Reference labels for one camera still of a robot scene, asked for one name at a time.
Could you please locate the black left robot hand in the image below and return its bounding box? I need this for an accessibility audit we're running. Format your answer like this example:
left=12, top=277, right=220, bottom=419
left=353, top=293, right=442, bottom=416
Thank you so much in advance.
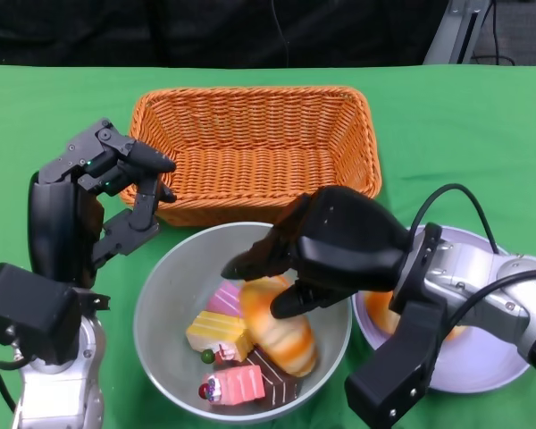
left=29, top=118, right=179, bottom=290

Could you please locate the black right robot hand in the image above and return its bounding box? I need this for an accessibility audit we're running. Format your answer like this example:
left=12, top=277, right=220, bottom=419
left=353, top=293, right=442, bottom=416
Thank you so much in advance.
left=221, top=185, right=413, bottom=321

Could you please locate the round orange-striped bread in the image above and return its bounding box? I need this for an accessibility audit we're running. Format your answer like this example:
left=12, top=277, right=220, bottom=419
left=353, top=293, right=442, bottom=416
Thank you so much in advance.
left=364, top=290, right=469, bottom=343

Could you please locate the long orange-striped bread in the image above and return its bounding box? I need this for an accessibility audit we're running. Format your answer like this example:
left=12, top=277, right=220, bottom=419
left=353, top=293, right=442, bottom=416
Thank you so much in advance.
left=240, top=275, right=319, bottom=377

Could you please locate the pale grey bowl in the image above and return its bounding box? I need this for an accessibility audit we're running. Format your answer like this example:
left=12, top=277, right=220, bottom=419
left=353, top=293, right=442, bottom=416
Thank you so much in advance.
left=132, top=222, right=355, bottom=425

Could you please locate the orange wicker basket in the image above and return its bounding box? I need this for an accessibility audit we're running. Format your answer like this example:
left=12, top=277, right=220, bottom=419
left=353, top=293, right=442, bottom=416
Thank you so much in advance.
left=119, top=85, right=382, bottom=229

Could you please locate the pink layered cake slice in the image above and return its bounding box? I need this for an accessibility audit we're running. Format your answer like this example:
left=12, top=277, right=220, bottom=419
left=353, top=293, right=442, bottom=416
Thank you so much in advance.
left=205, top=281, right=245, bottom=320

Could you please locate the chocolate layered cake slice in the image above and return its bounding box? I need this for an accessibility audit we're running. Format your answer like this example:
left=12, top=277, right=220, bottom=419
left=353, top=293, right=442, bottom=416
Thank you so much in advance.
left=245, top=348, right=302, bottom=410

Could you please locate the yellow layered cake slice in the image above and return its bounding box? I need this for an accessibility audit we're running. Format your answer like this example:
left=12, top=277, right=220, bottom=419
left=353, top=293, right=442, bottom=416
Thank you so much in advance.
left=186, top=311, right=252, bottom=363

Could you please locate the lavender plate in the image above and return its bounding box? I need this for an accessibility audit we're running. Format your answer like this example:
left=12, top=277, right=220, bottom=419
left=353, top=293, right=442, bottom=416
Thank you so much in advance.
left=351, top=224, right=533, bottom=395

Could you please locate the salmon cake slice with berries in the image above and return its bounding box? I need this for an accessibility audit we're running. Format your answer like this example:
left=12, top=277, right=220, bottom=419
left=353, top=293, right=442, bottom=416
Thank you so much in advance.
left=197, top=364, right=268, bottom=407

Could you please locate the green tablecloth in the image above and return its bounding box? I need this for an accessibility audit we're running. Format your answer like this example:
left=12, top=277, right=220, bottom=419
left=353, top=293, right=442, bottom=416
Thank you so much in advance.
left=0, top=64, right=536, bottom=429

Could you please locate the black backdrop curtain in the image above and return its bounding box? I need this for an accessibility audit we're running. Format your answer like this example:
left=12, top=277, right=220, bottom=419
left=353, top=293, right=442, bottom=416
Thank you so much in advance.
left=0, top=0, right=450, bottom=70

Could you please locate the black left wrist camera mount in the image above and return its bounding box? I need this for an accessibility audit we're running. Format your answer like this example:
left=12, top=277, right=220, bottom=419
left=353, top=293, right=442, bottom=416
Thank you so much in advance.
left=0, top=262, right=80, bottom=366

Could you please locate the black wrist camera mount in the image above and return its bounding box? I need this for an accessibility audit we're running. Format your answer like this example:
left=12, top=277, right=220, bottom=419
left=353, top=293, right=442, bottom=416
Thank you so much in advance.
left=0, top=262, right=80, bottom=366
left=344, top=301, right=446, bottom=429

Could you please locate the thin black looped arm cable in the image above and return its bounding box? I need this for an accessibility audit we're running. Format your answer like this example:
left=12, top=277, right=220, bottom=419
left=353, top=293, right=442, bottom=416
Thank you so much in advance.
left=411, top=181, right=511, bottom=258

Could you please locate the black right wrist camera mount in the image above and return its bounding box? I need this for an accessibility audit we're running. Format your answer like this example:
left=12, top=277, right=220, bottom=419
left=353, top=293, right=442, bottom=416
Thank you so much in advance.
left=344, top=301, right=446, bottom=429

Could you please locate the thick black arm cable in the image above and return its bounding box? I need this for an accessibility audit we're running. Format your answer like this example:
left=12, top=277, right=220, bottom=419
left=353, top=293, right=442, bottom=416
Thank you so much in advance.
left=445, top=266, right=536, bottom=331

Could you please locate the grey metal frame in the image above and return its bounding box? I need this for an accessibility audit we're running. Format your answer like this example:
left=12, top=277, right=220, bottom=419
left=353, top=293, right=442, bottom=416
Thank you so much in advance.
left=423, top=0, right=495, bottom=67

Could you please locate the black background cable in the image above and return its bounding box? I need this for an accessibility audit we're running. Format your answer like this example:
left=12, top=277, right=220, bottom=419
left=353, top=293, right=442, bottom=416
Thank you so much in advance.
left=473, top=0, right=522, bottom=67

